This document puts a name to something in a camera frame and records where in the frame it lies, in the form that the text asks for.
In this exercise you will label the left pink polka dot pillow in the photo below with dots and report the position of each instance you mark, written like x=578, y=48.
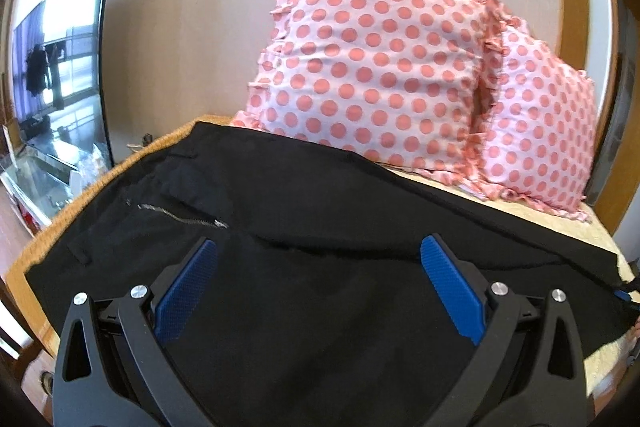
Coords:
x=391, y=80

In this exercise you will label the glass tv stand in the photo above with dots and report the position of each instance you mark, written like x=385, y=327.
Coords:
x=40, y=183

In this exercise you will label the black pants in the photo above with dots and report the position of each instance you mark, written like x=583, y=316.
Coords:
x=319, y=312

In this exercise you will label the pink polka dot pillow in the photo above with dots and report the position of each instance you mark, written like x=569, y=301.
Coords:
x=391, y=80
x=534, y=138

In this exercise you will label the black flat screen television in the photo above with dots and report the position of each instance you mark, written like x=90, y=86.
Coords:
x=57, y=88

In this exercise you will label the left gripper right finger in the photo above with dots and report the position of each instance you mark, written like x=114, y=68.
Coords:
x=527, y=368

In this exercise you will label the right pink polka dot pillow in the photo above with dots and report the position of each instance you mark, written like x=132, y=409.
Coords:
x=534, y=138

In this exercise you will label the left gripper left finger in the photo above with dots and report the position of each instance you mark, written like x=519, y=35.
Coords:
x=112, y=369

